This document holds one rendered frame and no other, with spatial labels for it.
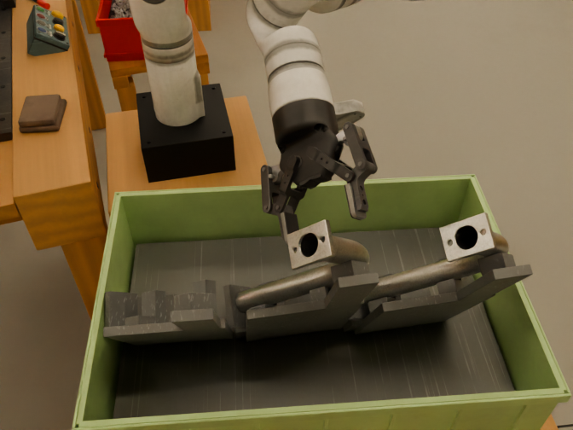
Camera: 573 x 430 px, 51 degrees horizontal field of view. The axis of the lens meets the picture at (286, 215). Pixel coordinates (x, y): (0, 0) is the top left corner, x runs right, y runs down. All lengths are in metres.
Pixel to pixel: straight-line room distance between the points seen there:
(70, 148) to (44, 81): 0.26
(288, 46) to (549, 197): 1.97
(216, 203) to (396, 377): 0.41
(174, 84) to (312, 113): 0.50
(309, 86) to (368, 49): 2.61
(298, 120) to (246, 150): 0.59
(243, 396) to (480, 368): 0.36
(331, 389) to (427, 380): 0.14
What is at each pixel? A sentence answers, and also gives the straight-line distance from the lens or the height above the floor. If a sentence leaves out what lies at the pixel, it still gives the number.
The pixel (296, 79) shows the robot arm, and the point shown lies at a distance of 0.70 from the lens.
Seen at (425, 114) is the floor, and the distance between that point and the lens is 2.87.
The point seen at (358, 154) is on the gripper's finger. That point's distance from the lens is 0.65.
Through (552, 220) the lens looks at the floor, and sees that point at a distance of 2.51.
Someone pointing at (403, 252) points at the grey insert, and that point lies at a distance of 1.08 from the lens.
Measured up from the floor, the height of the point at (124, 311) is 0.94.
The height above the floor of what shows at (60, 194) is 0.88.
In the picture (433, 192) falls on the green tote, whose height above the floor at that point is 0.93.
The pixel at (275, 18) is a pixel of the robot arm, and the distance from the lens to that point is 0.79.
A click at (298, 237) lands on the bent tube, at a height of 1.17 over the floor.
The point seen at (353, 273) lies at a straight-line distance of 0.67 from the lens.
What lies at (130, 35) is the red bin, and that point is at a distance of 1.66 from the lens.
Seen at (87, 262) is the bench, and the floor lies 0.68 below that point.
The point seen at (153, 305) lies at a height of 0.96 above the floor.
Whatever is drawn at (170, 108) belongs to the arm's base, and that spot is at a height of 0.98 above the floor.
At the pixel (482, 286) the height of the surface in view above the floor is 1.10.
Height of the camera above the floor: 1.66
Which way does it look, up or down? 46 degrees down
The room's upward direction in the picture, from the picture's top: straight up
